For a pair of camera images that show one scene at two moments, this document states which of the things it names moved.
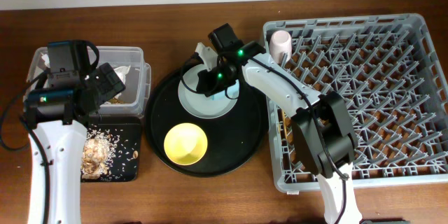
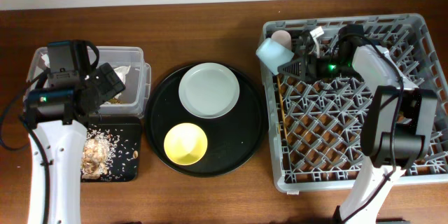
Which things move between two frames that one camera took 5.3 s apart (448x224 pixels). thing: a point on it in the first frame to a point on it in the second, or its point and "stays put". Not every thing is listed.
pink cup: (280, 43) stays put
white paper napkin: (122, 71) stays put
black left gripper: (108, 82) stays put
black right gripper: (210, 84) to (309, 69)
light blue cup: (232, 92) to (274, 54)
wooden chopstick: (285, 124) stays put
